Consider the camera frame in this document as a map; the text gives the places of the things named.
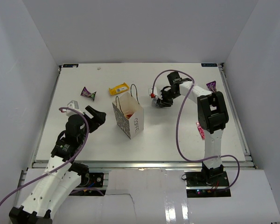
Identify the purple snack packet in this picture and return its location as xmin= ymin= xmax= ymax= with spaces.
xmin=206 ymin=81 xmax=217 ymax=92
xmin=80 ymin=87 xmax=97 ymax=102

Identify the white paper coffee bag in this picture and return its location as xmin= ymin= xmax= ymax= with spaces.
xmin=112 ymin=84 xmax=144 ymax=139

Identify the aluminium front rail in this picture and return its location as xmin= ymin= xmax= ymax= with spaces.
xmin=32 ymin=161 xmax=254 ymax=169

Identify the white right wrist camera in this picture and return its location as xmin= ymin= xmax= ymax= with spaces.
xmin=149 ymin=86 xmax=162 ymax=99

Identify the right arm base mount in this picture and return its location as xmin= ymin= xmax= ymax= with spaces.
xmin=181 ymin=171 xmax=231 ymax=198

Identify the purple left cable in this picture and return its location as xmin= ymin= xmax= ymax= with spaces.
xmin=0 ymin=106 xmax=89 ymax=220

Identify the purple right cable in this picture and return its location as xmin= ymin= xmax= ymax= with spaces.
xmin=153 ymin=69 xmax=240 ymax=190

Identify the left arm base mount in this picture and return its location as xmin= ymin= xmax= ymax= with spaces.
xmin=69 ymin=163 xmax=105 ymax=196

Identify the purple cable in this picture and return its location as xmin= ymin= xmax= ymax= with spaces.
xmin=153 ymin=69 xmax=240 ymax=190
xmin=0 ymin=106 xmax=89 ymax=220

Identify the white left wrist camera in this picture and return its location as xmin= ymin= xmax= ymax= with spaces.
xmin=59 ymin=100 xmax=83 ymax=117

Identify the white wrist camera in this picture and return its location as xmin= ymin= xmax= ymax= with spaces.
xmin=59 ymin=100 xmax=83 ymax=117
xmin=149 ymin=86 xmax=162 ymax=99

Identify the yellow snack bar back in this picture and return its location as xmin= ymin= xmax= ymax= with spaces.
xmin=109 ymin=83 xmax=130 ymax=96

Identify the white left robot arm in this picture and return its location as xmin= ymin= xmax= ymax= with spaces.
xmin=9 ymin=106 xmax=106 ymax=224

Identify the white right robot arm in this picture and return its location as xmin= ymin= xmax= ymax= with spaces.
xmin=149 ymin=70 xmax=229 ymax=186

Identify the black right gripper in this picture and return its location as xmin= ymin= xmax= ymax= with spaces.
xmin=158 ymin=89 xmax=180 ymax=108

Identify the red snack packet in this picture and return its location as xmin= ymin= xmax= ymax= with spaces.
xmin=196 ymin=122 xmax=205 ymax=140

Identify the silver snack packet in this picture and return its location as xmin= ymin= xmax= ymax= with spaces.
xmin=152 ymin=98 xmax=159 ymax=107

